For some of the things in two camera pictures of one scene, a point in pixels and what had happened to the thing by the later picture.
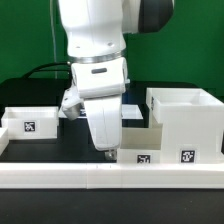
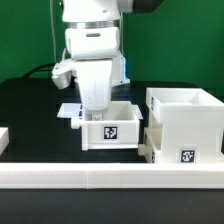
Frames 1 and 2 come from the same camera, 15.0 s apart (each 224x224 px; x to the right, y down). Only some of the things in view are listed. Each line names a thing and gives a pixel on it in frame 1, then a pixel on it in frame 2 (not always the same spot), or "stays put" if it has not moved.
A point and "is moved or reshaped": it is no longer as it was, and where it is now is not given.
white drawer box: [31, 122] to [115, 127]
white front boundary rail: [111, 176] stays put
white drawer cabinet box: [192, 122] stays put
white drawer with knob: [138, 145] is moved or reshaped
